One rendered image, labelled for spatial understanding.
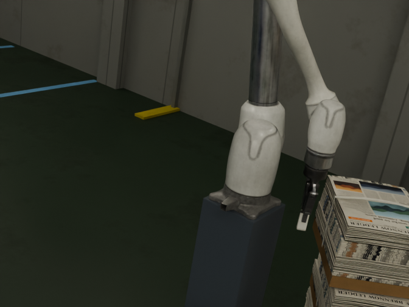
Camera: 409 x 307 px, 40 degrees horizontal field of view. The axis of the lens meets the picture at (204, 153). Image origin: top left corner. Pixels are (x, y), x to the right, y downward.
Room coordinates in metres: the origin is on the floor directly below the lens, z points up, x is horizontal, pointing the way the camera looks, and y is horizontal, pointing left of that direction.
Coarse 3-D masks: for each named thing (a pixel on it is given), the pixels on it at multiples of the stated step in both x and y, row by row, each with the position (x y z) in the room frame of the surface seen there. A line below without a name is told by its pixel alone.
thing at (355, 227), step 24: (336, 216) 1.67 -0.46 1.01; (360, 216) 1.59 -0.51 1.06; (384, 216) 1.62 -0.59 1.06; (408, 216) 1.65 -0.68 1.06; (336, 240) 1.58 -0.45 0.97; (360, 240) 1.52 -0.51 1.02; (384, 240) 1.52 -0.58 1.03; (408, 240) 1.53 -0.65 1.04; (336, 264) 1.53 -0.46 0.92; (360, 264) 1.53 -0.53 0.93; (384, 264) 1.53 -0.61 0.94; (408, 264) 1.53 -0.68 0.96
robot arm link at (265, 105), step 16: (256, 0) 1.87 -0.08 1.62; (256, 16) 1.86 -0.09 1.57; (272, 16) 1.84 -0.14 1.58; (256, 32) 1.86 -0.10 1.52; (272, 32) 1.84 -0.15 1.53; (256, 48) 1.85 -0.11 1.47; (272, 48) 1.84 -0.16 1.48; (256, 64) 1.85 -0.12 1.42; (272, 64) 1.84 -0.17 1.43; (256, 80) 1.85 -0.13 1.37; (272, 80) 1.84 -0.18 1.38; (256, 96) 1.84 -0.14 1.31; (272, 96) 1.85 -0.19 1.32; (240, 112) 1.87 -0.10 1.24; (256, 112) 1.82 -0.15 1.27; (272, 112) 1.82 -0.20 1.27
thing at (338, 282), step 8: (328, 264) 1.58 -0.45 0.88; (328, 272) 1.56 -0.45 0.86; (328, 280) 1.54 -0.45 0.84; (336, 280) 1.52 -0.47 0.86; (344, 280) 1.52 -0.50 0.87; (352, 280) 1.52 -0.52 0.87; (360, 280) 1.52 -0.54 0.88; (344, 288) 1.52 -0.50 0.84; (352, 288) 1.52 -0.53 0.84; (360, 288) 1.52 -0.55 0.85; (368, 288) 1.53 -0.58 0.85; (376, 288) 1.53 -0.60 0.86; (384, 288) 1.53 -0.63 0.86; (392, 288) 1.53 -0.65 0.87; (400, 288) 1.53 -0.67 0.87; (408, 288) 1.53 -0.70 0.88; (400, 296) 1.53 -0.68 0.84; (408, 296) 1.53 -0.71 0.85
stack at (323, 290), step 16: (320, 256) 1.84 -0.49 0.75; (320, 272) 1.77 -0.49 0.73; (320, 288) 1.69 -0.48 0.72; (336, 288) 1.54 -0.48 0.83; (320, 304) 1.64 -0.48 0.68; (336, 304) 1.51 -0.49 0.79; (352, 304) 1.50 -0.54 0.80; (368, 304) 1.50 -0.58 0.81; (384, 304) 1.50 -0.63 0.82; (400, 304) 1.51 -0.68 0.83
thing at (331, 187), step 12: (336, 180) 1.84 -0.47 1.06; (348, 180) 1.86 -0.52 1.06; (360, 180) 1.88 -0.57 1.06; (324, 192) 1.87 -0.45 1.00; (336, 192) 1.74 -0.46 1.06; (348, 192) 1.76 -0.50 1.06; (360, 192) 1.78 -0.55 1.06; (372, 192) 1.79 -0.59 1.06; (384, 192) 1.81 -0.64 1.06; (396, 192) 1.83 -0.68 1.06; (324, 204) 1.83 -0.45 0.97; (408, 204) 1.75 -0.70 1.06; (324, 216) 1.78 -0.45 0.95
